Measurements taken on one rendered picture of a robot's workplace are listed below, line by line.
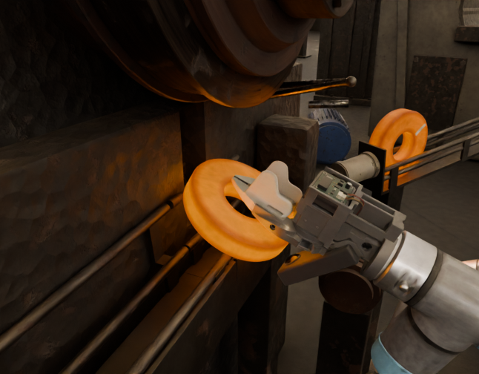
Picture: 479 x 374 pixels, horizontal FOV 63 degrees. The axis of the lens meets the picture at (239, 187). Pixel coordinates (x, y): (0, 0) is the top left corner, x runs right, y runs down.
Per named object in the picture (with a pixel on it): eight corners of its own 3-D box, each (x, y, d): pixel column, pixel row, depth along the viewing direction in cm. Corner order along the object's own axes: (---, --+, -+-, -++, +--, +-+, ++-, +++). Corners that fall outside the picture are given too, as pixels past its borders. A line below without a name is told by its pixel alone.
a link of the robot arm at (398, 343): (428, 350, 58) (476, 307, 52) (412, 409, 50) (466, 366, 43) (381, 316, 61) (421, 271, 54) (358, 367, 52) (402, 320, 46)
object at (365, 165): (328, 183, 86) (328, 158, 83) (359, 172, 89) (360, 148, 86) (348, 194, 81) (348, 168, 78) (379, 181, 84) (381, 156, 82)
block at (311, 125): (250, 236, 80) (251, 121, 70) (265, 219, 86) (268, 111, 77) (299, 248, 76) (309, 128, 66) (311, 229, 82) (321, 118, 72)
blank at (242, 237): (159, 208, 47) (170, 189, 45) (213, 159, 60) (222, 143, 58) (264, 285, 46) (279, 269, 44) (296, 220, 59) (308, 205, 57)
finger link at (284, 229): (265, 192, 51) (324, 225, 49) (261, 202, 52) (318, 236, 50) (250, 207, 47) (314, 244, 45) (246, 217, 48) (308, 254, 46)
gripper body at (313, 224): (322, 162, 50) (410, 209, 47) (295, 212, 55) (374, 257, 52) (303, 184, 44) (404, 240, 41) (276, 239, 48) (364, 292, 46)
